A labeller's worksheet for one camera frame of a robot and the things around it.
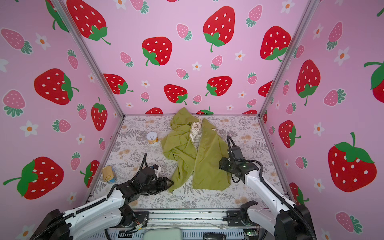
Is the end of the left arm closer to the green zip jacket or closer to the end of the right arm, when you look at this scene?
the green zip jacket

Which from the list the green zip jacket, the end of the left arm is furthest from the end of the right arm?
the end of the left arm

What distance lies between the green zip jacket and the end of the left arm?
8 centimetres

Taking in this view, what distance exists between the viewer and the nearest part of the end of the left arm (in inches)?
23.9

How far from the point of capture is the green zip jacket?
0.86 meters
